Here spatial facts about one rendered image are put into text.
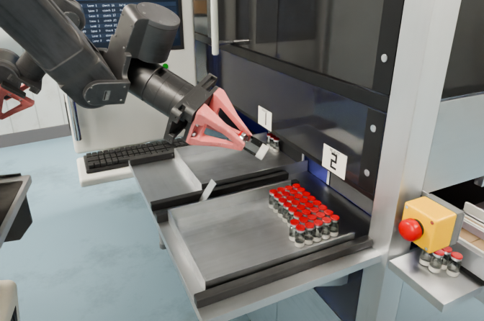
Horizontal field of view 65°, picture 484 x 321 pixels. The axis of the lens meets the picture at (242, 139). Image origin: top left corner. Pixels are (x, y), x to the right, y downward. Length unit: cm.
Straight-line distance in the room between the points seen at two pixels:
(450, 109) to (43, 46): 68
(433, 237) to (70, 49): 64
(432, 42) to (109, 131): 119
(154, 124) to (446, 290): 116
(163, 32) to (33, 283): 194
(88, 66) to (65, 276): 187
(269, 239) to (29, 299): 156
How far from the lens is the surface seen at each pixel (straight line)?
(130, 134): 158
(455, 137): 86
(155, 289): 207
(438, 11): 72
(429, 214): 76
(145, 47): 52
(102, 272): 224
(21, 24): 45
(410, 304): 106
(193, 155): 127
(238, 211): 97
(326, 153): 94
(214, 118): 50
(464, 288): 87
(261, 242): 87
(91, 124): 154
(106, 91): 51
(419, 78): 72
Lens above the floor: 141
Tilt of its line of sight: 22 degrees down
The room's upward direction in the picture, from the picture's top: straight up
